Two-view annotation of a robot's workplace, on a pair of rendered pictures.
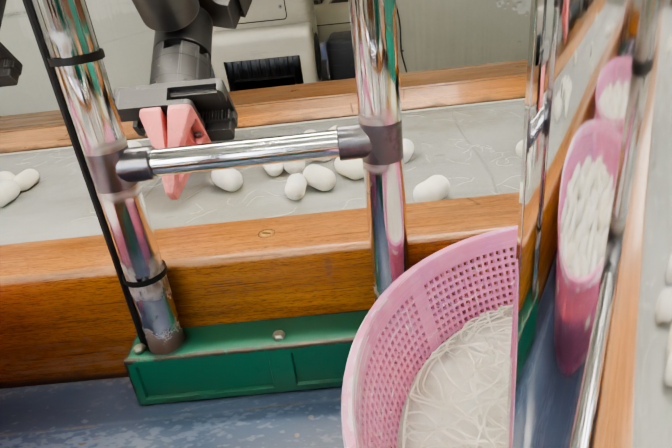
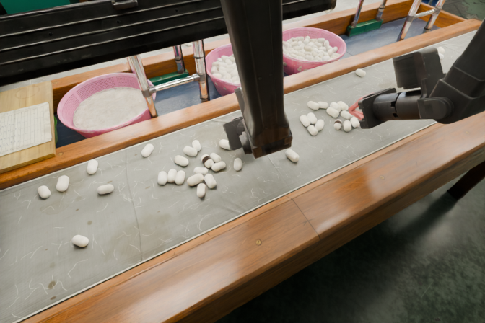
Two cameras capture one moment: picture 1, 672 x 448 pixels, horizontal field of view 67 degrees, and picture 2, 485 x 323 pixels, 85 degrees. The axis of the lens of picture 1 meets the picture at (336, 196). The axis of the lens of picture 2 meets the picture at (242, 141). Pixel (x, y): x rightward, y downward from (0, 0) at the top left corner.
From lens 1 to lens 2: 92 cm
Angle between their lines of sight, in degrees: 103
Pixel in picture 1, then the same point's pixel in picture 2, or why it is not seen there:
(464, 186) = (137, 164)
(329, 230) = (170, 117)
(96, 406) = not seen: hidden behind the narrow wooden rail
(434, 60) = not seen: outside the picture
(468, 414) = (139, 104)
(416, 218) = (149, 125)
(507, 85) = (96, 290)
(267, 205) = (204, 140)
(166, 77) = not seen: hidden behind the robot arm
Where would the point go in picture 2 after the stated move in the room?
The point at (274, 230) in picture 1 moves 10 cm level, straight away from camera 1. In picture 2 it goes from (185, 114) to (203, 135)
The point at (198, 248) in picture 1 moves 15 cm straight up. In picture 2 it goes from (200, 106) to (193, 58)
